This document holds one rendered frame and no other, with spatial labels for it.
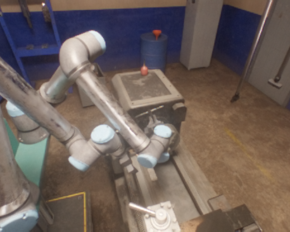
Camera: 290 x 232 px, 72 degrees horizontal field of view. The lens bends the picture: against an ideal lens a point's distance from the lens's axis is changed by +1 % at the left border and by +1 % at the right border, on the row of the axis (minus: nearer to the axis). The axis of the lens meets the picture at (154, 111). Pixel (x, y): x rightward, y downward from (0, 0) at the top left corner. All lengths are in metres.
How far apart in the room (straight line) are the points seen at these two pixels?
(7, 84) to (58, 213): 1.64
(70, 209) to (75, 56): 1.63
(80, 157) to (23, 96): 0.32
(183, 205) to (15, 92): 1.35
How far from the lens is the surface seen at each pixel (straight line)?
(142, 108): 1.49
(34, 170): 1.32
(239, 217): 1.58
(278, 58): 4.48
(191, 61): 5.00
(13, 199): 0.87
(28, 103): 0.81
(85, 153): 0.89
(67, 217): 2.19
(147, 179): 1.64
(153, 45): 4.20
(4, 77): 0.77
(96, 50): 0.97
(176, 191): 1.74
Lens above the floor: 2.21
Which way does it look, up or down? 38 degrees down
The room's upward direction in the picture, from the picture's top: 2 degrees clockwise
